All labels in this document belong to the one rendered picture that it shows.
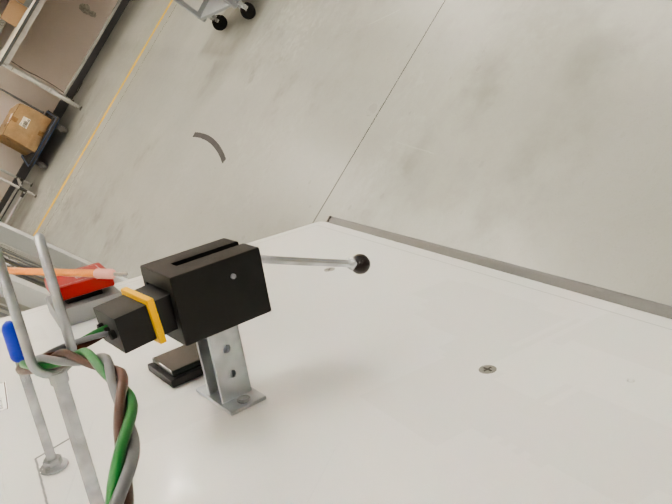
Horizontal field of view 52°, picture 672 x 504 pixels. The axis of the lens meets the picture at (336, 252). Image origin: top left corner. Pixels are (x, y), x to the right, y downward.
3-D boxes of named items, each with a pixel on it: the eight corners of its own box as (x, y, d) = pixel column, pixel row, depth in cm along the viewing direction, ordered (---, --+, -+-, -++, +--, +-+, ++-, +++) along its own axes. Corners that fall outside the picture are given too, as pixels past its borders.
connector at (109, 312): (201, 317, 38) (192, 284, 37) (121, 355, 35) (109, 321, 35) (177, 306, 40) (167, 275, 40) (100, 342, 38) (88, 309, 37)
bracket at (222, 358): (266, 399, 40) (250, 321, 39) (231, 416, 39) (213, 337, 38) (229, 376, 44) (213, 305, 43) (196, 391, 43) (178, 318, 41)
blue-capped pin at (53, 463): (72, 466, 37) (26, 319, 34) (44, 479, 36) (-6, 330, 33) (64, 455, 38) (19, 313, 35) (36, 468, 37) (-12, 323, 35)
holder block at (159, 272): (272, 311, 40) (259, 246, 39) (186, 347, 37) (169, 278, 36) (237, 297, 43) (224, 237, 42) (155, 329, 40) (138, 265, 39)
